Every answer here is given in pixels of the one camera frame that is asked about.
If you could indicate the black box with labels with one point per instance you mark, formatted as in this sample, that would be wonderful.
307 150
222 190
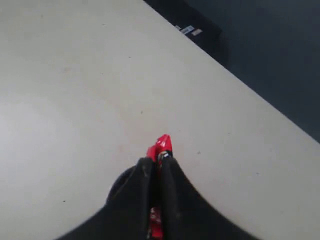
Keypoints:
198 28

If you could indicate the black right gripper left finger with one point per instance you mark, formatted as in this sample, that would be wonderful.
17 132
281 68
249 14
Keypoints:
126 215

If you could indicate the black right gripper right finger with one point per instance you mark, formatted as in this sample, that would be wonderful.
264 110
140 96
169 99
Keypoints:
186 215

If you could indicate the red candy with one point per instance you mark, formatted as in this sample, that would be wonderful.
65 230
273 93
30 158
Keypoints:
157 152

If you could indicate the stainless steel cup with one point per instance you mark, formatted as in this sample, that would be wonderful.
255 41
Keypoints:
119 182

